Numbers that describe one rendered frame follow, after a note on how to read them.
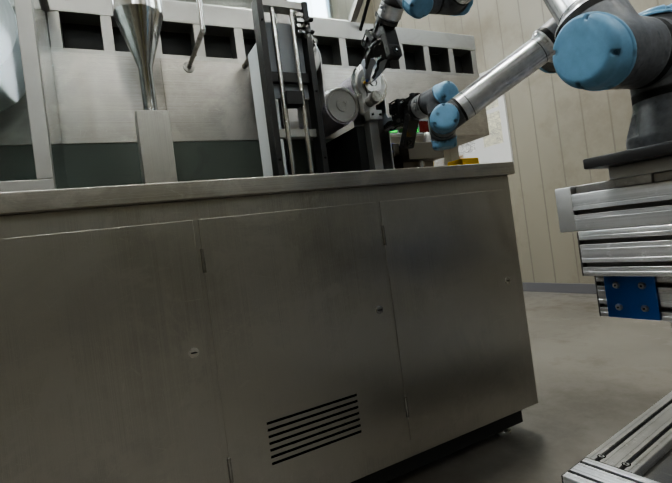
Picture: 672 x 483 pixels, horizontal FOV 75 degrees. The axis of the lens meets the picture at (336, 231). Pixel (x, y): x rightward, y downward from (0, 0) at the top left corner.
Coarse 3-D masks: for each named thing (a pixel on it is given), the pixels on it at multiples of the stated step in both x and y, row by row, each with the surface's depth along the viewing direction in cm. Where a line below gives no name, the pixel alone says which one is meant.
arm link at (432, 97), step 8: (432, 88) 131; (440, 88) 128; (448, 88) 129; (456, 88) 130; (424, 96) 134; (432, 96) 131; (440, 96) 128; (448, 96) 129; (424, 104) 135; (432, 104) 132; (424, 112) 137
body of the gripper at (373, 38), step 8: (376, 16) 141; (376, 24) 142; (384, 24) 137; (392, 24) 137; (368, 32) 143; (376, 32) 143; (368, 40) 144; (376, 40) 140; (368, 48) 145; (376, 48) 142; (376, 56) 144; (384, 56) 145
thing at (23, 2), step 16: (16, 0) 91; (48, 0) 140; (16, 16) 91; (32, 16) 92; (32, 32) 92; (32, 48) 92; (32, 64) 92; (32, 80) 91; (32, 96) 91; (32, 112) 91; (32, 128) 91; (48, 128) 94; (32, 144) 91; (48, 144) 92; (48, 160) 92; (48, 176) 92
